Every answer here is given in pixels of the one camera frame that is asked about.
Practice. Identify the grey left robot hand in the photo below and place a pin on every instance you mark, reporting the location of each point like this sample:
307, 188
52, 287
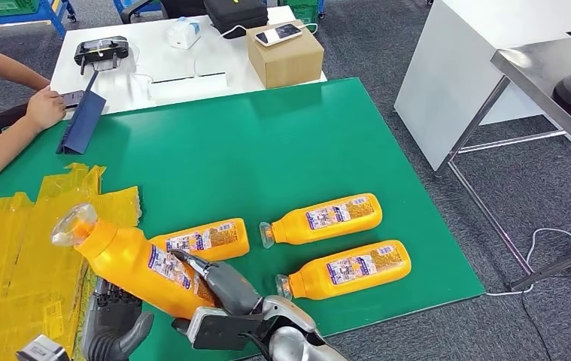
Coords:
110, 329

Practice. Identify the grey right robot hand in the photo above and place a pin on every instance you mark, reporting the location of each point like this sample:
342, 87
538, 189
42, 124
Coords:
230, 286

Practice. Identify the person's right hand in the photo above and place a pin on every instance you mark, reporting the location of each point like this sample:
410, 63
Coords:
46, 109

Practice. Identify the dark handheld phone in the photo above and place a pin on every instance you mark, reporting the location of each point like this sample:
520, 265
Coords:
73, 98

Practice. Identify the orange detergent bottle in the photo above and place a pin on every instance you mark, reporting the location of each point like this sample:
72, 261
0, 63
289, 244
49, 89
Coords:
125, 259
325, 219
215, 239
350, 271

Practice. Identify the person's left forearm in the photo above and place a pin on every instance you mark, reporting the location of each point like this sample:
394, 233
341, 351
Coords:
1, 65

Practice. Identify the navy blue folded stand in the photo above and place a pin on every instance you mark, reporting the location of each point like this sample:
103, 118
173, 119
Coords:
83, 124

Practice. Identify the black remote controller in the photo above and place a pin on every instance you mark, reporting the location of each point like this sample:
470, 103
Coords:
100, 50

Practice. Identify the green plastic crate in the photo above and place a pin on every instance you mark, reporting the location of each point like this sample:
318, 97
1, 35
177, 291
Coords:
1, 6
305, 10

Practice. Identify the yellow tape patch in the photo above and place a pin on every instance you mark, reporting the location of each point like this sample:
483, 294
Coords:
6, 259

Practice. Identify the white table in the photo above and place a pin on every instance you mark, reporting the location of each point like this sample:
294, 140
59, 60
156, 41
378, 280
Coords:
165, 57

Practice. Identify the long white flat box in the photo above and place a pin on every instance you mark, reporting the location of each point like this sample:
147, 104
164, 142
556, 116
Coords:
185, 89

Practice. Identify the small white blue box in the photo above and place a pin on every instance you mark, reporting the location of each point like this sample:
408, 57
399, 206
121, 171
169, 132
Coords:
183, 34

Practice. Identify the black office chair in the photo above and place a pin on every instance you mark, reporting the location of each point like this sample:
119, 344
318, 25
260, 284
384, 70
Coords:
180, 6

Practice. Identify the black zip case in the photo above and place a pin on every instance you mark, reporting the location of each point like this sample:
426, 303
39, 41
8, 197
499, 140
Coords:
235, 12

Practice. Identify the brown cardboard box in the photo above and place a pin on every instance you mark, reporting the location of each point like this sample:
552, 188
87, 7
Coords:
285, 62

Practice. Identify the white smartphone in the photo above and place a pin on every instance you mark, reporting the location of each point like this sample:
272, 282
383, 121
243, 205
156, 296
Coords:
277, 35

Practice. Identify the white cabinet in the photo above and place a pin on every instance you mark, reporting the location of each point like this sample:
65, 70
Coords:
444, 74

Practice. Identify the stainless steel table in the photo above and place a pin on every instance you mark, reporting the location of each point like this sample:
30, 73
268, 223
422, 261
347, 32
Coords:
539, 65

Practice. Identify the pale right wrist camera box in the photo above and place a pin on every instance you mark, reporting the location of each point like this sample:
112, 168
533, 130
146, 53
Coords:
215, 329

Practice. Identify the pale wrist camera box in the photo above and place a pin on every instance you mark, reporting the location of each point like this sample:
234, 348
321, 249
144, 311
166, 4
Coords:
41, 350
215, 329

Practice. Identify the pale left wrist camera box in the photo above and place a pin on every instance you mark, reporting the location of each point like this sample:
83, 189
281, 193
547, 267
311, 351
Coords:
41, 350

